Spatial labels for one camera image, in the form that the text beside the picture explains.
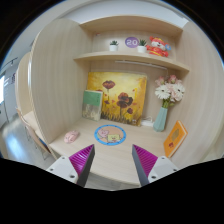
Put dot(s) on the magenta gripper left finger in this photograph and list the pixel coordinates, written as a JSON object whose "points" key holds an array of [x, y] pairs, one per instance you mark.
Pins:
{"points": [[75, 168]]}

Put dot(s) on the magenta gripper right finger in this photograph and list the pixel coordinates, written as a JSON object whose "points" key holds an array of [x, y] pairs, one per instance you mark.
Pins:
{"points": [[149, 167]]}

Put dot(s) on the pink computer mouse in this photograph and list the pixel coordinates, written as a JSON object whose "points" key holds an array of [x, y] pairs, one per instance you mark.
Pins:
{"points": [[71, 136]]}

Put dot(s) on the round cartoon mouse pad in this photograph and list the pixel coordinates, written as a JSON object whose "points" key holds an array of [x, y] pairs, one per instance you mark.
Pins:
{"points": [[110, 135]]}

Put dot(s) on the orange book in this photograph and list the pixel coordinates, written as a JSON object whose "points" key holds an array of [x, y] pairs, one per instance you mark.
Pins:
{"points": [[175, 139]]}

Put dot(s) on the teal vase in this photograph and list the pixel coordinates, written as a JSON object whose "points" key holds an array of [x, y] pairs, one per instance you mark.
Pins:
{"points": [[160, 120]]}

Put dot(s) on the white power strip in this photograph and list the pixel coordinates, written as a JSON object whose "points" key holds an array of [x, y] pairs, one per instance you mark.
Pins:
{"points": [[147, 122]]}

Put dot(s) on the wooden chair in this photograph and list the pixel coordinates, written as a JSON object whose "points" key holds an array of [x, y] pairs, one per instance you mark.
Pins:
{"points": [[38, 141]]}

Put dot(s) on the green book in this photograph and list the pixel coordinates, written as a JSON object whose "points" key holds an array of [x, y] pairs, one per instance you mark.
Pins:
{"points": [[92, 104]]}

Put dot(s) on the yellow poppy flower painting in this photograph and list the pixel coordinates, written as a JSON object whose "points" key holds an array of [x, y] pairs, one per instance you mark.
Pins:
{"points": [[123, 95]]}

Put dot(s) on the pink white flower bouquet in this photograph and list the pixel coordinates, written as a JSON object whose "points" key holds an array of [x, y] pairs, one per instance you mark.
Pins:
{"points": [[169, 90]]}

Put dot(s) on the wooden desk cubicle with shelves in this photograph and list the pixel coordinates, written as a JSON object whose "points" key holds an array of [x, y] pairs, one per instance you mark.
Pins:
{"points": [[63, 54]]}

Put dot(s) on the right small potted plant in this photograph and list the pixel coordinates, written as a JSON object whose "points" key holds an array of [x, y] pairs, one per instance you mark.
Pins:
{"points": [[142, 46]]}

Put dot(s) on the small potted plant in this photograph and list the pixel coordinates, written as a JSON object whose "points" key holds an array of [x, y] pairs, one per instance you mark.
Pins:
{"points": [[113, 45], [142, 46]]}

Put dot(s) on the red plush toy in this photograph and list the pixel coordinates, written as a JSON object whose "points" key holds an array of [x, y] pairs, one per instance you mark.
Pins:
{"points": [[158, 47]]}

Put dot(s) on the left small potted plant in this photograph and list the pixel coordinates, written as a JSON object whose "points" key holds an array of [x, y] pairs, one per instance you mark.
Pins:
{"points": [[113, 45]]}

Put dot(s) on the purple round number sign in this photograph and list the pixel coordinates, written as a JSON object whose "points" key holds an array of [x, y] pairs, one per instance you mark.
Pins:
{"points": [[132, 42]]}

